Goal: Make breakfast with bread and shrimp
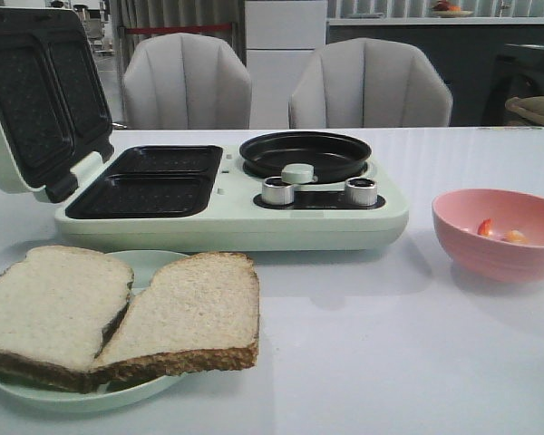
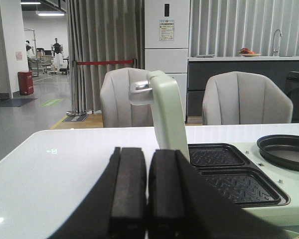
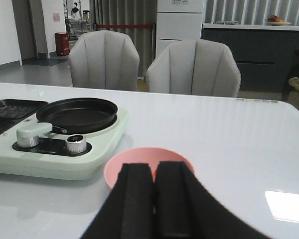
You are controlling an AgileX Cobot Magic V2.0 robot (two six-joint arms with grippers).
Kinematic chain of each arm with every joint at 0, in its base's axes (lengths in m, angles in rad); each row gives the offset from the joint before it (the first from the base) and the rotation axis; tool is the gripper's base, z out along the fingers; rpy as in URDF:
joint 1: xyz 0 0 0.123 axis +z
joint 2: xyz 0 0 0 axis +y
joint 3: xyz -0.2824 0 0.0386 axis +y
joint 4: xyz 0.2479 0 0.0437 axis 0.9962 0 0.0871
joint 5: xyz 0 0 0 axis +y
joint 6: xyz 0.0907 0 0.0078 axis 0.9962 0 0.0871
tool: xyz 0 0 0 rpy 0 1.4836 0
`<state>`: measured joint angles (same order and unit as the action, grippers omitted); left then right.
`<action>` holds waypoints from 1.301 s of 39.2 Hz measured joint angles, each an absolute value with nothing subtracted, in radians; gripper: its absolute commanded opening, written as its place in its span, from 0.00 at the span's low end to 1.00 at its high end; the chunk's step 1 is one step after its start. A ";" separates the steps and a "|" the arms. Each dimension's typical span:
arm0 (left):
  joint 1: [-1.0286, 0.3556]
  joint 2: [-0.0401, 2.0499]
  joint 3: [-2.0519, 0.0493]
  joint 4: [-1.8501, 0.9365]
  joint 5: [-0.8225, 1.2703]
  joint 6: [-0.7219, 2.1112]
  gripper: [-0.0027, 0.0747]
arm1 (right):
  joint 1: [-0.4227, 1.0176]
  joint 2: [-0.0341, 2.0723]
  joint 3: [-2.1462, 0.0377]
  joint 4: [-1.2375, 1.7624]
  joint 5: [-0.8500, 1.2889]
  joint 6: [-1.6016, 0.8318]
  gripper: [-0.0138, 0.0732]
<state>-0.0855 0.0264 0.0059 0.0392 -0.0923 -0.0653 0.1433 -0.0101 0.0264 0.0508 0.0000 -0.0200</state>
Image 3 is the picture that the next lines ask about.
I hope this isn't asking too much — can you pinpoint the dark grey kitchen counter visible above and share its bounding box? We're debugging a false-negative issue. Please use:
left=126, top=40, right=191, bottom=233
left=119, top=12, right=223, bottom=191
left=202, top=23, right=299, bottom=93

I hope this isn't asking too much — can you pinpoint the grey upholstered chair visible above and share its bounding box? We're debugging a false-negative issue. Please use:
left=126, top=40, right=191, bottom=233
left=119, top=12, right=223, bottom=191
left=147, top=39, right=241, bottom=98
left=69, top=30, right=140, bottom=91

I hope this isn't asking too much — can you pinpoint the white refrigerator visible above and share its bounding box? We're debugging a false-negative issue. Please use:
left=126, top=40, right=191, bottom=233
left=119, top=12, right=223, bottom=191
left=155, top=0, right=204, bottom=56

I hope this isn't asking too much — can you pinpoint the fruit plate on counter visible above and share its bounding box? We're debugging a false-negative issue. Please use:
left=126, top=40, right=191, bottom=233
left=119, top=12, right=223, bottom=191
left=265, top=15, right=291, bottom=26

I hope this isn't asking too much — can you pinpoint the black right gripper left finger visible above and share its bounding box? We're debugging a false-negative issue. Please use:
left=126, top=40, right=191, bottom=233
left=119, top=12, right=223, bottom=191
left=83, top=163, right=153, bottom=239

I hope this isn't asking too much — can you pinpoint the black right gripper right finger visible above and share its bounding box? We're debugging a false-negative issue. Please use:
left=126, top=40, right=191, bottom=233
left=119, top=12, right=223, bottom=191
left=155, top=161, right=267, bottom=239

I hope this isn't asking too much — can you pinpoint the left grey upholstered chair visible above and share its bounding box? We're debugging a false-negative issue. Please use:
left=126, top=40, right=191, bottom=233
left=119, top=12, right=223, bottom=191
left=69, top=30, right=140, bottom=91

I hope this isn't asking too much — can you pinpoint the red barrier belt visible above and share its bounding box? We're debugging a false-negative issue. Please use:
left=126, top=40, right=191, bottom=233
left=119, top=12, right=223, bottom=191
left=96, top=24, right=154, bottom=29

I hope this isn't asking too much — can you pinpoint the black round frying pan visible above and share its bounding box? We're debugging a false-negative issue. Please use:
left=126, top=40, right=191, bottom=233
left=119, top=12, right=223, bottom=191
left=36, top=98, right=118, bottom=135

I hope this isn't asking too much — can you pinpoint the silver control knob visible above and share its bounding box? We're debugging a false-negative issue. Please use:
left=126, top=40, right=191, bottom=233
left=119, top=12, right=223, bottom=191
left=17, top=135, right=39, bottom=148
left=65, top=134, right=87, bottom=154

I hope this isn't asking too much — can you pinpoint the red floor bin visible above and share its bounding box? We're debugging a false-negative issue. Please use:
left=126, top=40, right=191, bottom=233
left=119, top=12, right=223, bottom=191
left=54, top=32, right=70, bottom=56

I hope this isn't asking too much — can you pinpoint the right grey upholstered chair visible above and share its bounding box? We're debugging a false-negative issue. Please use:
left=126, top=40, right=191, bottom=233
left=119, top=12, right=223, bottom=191
left=147, top=39, right=241, bottom=98

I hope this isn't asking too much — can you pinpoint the pink plastic bowl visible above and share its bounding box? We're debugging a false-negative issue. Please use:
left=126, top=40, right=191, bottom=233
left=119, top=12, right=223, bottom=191
left=103, top=147, right=195, bottom=190

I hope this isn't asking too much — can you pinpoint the left silver control knob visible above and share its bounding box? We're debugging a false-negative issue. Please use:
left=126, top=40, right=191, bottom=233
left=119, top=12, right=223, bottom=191
left=17, top=135, right=39, bottom=148

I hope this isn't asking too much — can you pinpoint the mint green breakfast maker base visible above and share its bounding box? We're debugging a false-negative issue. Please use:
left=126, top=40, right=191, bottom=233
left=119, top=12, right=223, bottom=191
left=0, top=99, right=128, bottom=180

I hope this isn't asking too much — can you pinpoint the right silver control knob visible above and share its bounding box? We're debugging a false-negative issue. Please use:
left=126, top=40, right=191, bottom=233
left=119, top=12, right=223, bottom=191
left=65, top=134, right=87, bottom=154

